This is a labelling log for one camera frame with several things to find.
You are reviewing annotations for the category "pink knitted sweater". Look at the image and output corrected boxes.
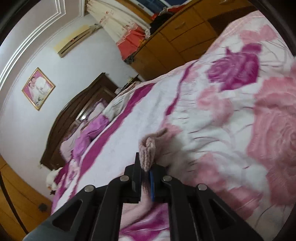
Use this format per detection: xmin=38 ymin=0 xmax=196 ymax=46
xmin=120 ymin=124 xmax=185 ymax=229

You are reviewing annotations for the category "wall air conditioner unit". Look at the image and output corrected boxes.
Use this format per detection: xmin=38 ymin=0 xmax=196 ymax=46
xmin=54 ymin=24 xmax=102 ymax=58

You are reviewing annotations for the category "white plush toy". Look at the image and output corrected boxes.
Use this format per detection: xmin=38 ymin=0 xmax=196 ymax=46
xmin=46 ymin=167 xmax=62 ymax=191

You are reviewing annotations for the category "cream and red curtain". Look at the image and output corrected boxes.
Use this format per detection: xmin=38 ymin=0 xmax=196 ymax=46
xmin=86 ymin=1 xmax=149 ymax=60

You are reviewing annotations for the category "purple pillow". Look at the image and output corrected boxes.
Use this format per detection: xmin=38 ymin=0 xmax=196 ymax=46
xmin=60 ymin=101 xmax=110 ymax=163

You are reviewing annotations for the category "wooden wardrobe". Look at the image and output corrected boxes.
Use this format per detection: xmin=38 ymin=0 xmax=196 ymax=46
xmin=1 ymin=158 xmax=52 ymax=240

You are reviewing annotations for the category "pile of clothes on cabinet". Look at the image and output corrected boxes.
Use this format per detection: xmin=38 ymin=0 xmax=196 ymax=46
xmin=149 ymin=5 xmax=185 ymax=35

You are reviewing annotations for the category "gold framed wedding photo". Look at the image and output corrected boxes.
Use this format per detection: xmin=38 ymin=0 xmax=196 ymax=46
xmin=22 ymin=67 xmax=56 ymax=110

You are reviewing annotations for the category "pink rose floral bedspread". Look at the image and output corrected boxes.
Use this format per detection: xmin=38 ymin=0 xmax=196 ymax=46
xmin=52 ymin=11 xmax=295 ymax=240

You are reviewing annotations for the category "dark wooden headboard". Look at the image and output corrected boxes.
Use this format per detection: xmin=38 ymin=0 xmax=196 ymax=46
xmin=40 ymin=73 xmax=117 ymax=170

